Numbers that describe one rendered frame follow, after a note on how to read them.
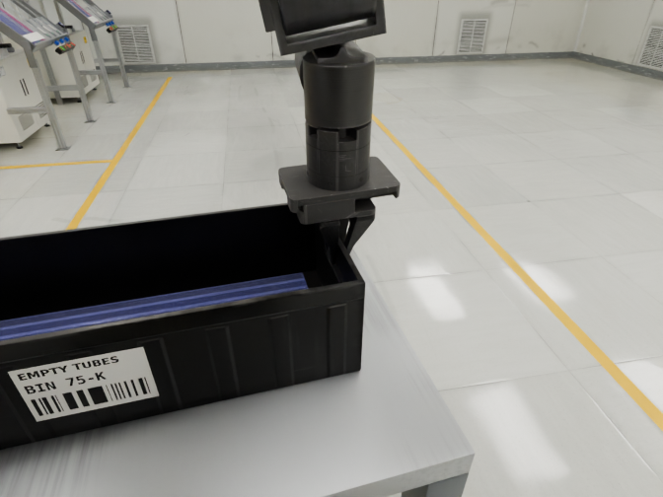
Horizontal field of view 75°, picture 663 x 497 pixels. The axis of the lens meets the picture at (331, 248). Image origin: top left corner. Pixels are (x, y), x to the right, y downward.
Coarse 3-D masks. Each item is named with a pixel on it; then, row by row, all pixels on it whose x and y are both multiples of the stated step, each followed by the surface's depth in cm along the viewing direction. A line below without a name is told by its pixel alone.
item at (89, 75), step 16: (64, 0) 401; (16, 16) 401; (80, 16) 409; (96, 16) 440; (80, 32) 459; (112, 32) 480; (16, 48) 414; (48, 48) 418; (80, 48) 454; (96, 48) 422; (48, 64) 422; (64, 64) 428; (80, 64) 450; (48, 80) 433; (64, 80) 435; (96, 80) 492; (64, 96) 443
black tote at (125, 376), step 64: (0, 256) 44; (64, 256) 46; (128, 256) 48; (192, 256) 50; (256, 256) 52; (320, 256) 52; (0, 320) 48; (128, 320) 33; (192, 320) 34; (256, 320) 36; (320, 320) 38; (0, 384) 33; (64, 384) 34; (128, 384) 36; (192, 384) 38; (256, 384) 40; (0, 448) 36
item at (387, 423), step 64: (384, 320) 49; (320, 384) 42; (384, 384) 42; (64, 448) 36; (128, 448) 36; (192, 448) 36; (256, 448) 36; (320, 448) 36; (384, 448) 36; (448, 448) 36
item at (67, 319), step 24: (216, 288) 47; (240, 288) 47; (264, 288) 47; (288, 288) 47; (72, 312) 44; (96, 312) 44; (120, 312) 44; (144, 312) 44; (168, 312) 44; (0, 336) 41; (24, 336) 41
